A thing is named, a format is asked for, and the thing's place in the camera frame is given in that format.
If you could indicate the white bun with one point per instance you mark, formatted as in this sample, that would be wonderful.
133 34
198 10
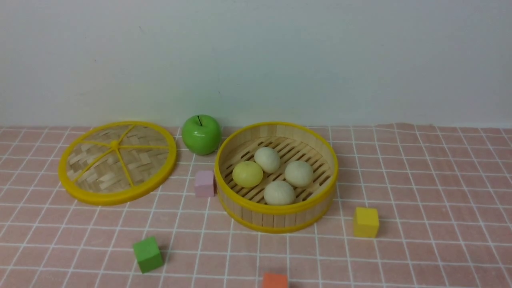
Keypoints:
299 174
279 193
268 159

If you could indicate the bamboo steamer tray yellow rim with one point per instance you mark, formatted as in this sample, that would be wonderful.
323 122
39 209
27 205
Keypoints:
292 142

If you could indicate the woven bamboo steamer lid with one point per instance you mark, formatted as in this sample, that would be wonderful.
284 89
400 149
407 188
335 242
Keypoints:
117 163

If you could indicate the yellow bun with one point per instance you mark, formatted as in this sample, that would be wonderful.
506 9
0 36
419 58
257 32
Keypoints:
247 174

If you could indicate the green apple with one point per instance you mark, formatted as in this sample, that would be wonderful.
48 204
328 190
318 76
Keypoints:
201 134

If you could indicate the pink foam cube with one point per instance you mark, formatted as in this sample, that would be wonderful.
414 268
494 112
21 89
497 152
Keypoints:
204 184

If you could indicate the orange foam cube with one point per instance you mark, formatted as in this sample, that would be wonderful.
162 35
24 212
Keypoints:
272 280

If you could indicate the yellow foam cube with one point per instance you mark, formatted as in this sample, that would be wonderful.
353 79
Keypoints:
365 222

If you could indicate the green foam cube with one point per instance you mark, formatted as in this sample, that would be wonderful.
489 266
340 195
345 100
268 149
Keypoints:
148 255

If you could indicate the pink checkered tablecloth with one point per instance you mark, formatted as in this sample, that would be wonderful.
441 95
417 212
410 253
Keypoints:
443 196

